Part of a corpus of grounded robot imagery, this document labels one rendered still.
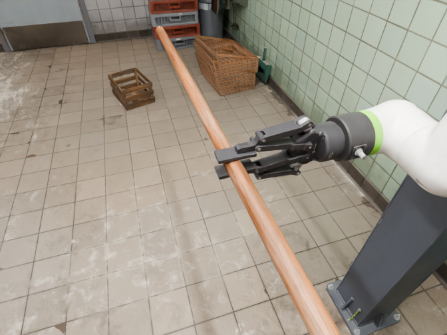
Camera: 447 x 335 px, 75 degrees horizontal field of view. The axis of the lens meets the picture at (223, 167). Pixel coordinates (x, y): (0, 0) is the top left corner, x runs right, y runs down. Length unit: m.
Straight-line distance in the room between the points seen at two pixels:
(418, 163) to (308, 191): 1.58
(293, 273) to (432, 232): 0.78
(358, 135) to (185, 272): 1.34
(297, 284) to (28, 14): 4.67
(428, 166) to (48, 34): 4.66
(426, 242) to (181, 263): 1.19
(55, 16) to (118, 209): 3.24
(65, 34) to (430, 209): 4.54
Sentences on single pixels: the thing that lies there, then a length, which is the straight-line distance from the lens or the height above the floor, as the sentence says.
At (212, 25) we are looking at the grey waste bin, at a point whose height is 0.24.
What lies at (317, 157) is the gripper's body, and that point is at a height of 1.16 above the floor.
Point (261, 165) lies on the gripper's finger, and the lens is 0.55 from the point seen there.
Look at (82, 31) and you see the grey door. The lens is 4.78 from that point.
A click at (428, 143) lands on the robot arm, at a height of 1.22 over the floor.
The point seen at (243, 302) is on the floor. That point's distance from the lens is 1.65.
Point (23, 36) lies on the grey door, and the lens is 4.92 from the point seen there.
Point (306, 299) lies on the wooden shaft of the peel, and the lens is 0.37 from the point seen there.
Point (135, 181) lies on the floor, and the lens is 2.22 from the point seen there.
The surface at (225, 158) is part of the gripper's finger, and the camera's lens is 0.50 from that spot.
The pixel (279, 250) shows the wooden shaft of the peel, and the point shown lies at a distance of 0.39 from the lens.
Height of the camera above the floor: 1.53
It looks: 43 degrees down
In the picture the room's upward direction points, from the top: straight up
